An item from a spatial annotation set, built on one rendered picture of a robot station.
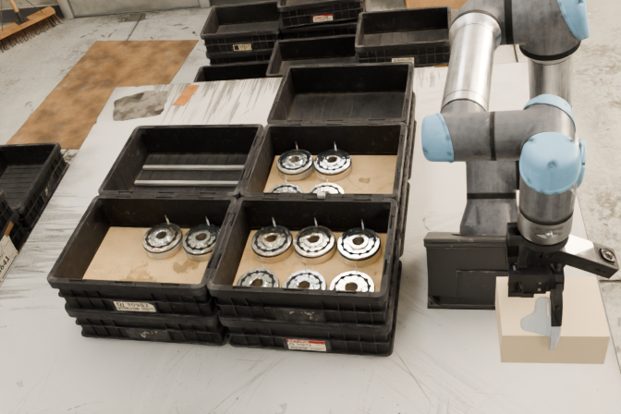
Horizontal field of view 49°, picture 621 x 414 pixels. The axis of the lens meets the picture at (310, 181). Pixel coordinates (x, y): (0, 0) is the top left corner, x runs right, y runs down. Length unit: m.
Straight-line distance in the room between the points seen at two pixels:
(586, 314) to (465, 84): 0.41
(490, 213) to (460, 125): 0.60
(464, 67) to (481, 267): 0.57
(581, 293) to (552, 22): 0.49
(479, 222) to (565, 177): 0.70
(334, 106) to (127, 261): 0.79
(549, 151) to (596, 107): 2.58
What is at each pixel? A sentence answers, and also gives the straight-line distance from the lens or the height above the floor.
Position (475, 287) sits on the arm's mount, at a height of 0.78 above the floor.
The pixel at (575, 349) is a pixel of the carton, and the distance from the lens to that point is 1.19.
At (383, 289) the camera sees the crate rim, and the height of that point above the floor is 0.93.
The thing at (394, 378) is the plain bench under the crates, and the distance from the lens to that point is 1.60.
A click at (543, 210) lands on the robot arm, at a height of 1.37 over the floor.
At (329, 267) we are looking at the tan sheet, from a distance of 1.65.
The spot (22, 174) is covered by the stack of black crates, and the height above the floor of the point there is 0.38.
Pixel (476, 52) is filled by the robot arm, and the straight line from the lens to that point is 1.22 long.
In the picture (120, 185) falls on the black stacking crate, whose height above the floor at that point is 0.87.
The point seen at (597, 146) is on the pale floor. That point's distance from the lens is 3.29.
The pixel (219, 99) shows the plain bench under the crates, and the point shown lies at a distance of 2.53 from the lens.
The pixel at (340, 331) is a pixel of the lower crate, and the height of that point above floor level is 0.80.
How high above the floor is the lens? 2.05
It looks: 41 degrees down
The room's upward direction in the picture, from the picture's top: 11 degrees counter-clockwise
